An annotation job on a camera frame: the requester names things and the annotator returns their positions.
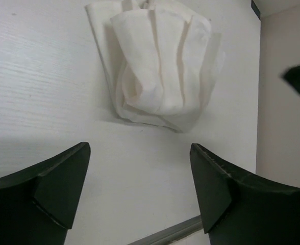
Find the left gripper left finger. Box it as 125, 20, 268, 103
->
0, 142, 90, 245

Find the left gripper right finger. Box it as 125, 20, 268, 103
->
190, 143, 300, 244

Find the white pleated skirt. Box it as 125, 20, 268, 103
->
86, 1, 224, 132

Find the right corner black label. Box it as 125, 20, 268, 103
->
251, 0, 261, 20

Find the aluminium front table rail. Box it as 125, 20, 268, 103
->
129, 215, 203, 245

